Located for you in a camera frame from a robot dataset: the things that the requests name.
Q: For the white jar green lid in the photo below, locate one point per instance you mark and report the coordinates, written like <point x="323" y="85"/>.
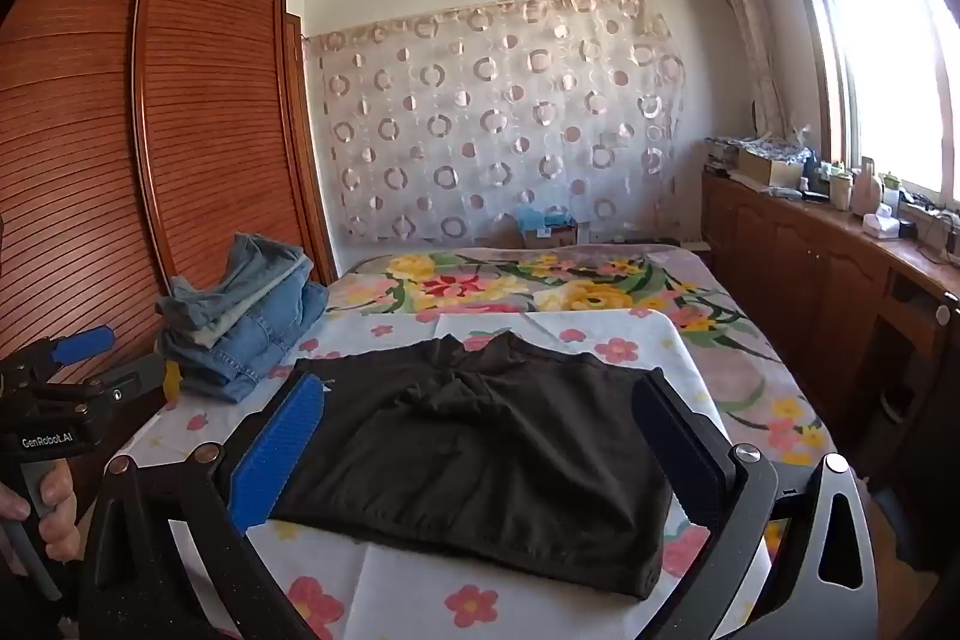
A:
<point x="841" y="190"/>

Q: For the white tissue box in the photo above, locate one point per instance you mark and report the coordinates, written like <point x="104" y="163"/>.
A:
<point x="881" y="226"/>

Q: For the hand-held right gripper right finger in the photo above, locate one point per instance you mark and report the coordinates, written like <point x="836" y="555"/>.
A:
<point x="675" y="452"/>

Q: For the pale green folded pants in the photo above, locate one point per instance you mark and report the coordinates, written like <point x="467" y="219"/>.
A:
<point x="211" y="331"/>

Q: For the floral bed blanket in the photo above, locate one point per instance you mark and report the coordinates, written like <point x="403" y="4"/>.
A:
<point x="525" y="280"/>

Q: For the dark waste bin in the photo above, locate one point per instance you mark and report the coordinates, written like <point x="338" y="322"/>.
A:
<point x="898" y="404"/>

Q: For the long low wooden cabinet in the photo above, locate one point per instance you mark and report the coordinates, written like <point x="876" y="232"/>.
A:
<point x="810" y="280"/>

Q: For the black pants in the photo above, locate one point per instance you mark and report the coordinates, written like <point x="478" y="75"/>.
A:
<point x="487" y="460"/>

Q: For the circle print sheer curtain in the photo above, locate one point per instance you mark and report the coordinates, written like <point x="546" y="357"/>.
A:
<point x="487" y="123"/>

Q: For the small cardboard box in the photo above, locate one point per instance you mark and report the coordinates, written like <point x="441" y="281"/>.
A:
<point x="551" y="236"/>

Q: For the person's left hand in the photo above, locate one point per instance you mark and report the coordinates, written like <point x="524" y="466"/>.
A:
<point x="60" y="512"/>

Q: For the yellow plush toy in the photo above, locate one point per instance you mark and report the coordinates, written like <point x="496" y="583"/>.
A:
<point x="173" y="379"/>

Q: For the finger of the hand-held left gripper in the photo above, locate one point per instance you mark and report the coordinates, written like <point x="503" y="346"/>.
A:
<point x="82" y="344"/>
<point x="127" y="385"/>

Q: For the beige window curtain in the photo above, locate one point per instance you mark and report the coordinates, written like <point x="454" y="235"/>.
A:
<point x="750" y="25"/>

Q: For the stack of small boxes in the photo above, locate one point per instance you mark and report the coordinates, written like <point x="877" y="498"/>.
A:
<point x="721" y="154"/>

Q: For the wooden frame window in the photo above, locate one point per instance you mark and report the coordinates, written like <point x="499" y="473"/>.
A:
<point x="900" y="48"/>

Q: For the light blue faded pants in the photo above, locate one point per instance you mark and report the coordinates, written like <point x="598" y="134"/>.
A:
<point x="240" y="272"/>

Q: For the white strawberry print sheet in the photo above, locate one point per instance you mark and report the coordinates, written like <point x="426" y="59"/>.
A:
<point x="600" y="347"/>

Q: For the pink white dispenser bottle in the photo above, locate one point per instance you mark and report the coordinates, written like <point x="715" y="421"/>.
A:
<point x="866" y="190"/>

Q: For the wooden slatted wardrobe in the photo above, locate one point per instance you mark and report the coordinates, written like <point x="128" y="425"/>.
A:
<point x="75" y="160"/>

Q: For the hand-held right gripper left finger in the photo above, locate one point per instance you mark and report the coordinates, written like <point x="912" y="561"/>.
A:
<point x="277" y="452"/>

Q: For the blue denim pants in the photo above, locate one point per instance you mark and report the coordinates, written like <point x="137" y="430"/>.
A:
<point x="262" y="340"/>

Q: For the open cardboard box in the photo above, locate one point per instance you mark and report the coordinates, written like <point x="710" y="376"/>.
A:
<point x="769" y="168"/>

